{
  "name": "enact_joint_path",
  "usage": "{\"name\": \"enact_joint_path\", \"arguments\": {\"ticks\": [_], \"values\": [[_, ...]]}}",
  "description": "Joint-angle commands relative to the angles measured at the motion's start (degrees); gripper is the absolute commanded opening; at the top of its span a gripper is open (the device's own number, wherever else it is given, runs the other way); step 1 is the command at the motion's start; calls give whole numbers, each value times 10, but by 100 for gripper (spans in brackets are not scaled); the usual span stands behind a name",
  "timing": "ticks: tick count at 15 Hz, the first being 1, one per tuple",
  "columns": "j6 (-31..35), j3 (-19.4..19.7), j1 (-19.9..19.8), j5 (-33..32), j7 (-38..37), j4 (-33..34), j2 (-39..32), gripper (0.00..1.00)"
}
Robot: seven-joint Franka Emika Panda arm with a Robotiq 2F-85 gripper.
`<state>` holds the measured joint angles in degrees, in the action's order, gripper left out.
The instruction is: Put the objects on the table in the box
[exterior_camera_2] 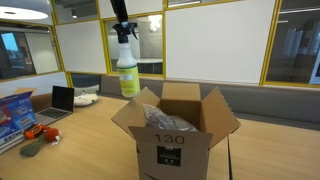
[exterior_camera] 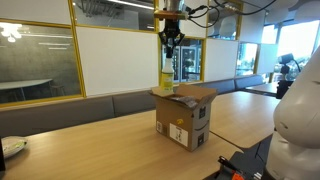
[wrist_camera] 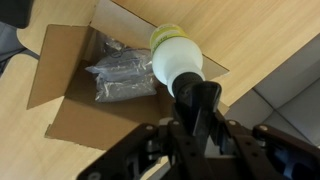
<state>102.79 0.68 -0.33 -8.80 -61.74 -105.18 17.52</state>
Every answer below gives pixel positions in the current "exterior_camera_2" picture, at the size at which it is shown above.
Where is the white yellow spray bottle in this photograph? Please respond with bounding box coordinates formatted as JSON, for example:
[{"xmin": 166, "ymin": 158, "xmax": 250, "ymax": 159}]
[{"xmin": 113, "ymin": 22, "xmax": 140, "ymax": 98}]

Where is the large clear air pillow strip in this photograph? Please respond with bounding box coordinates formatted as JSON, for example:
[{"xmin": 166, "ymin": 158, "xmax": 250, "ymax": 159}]
[{"xmin": 142, "ymin": 104, "xmax": 198, "ymax": 132}]

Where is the blue white product box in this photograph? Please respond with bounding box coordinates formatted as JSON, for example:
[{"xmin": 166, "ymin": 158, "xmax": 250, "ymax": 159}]
[{"xmin": 0, "ymin": 91, "xmax": 36, "ymax": 154}]

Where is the brown cardboard box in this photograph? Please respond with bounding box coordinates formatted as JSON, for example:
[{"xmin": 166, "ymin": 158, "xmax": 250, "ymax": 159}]
[{"xmin": 112, "ymin": 82, "xmax": 240, "ymax": 180}]

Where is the white pendant lamp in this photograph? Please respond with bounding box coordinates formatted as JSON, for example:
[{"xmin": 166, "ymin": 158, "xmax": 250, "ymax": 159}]
[{"xmin": 0, "ymin": 0, "xmax": 52, "ymax": 20}]

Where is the silver laptop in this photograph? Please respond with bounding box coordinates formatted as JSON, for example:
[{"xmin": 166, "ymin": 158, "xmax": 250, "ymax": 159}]
[{"xmin": 35, "ymin": 86, "xmax": 74, "ymax": 126}]

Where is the red green plush toy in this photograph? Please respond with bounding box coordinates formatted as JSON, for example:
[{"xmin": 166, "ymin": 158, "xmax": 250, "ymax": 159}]
[{"xmin": 19, "ymin": 124, "xmax": 61, "ymax": 157}]

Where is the grey bench seat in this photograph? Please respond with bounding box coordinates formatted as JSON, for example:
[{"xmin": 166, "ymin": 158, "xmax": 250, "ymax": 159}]
[{"xmin": 70, "ymin": 73, "xmax": 320, "ymax": 132}]

